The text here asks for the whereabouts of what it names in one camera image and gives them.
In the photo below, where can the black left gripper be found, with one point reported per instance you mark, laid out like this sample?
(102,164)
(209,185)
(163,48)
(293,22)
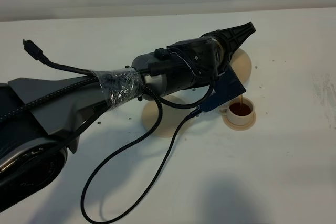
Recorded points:
(208,55)

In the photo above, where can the large beige teapot saucer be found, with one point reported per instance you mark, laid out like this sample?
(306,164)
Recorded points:
(170,120)

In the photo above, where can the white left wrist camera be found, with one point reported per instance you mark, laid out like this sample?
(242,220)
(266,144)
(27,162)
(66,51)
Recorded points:
(226,88)

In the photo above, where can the beige ceramic teapot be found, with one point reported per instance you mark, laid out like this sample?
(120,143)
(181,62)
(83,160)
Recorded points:
(241,65)

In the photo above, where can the near beige cup saucer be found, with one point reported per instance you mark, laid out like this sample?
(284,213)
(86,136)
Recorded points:
(239,123)

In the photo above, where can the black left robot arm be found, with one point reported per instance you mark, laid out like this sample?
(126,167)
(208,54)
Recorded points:
(41,120)

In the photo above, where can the near beige teacup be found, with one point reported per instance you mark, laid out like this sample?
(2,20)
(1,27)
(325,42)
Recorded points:
(240,106)

